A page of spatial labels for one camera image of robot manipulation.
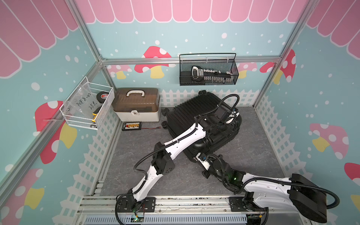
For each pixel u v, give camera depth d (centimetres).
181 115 87
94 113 64
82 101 67
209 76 88
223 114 60
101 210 73
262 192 51
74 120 65
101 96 80
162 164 58
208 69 92
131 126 106
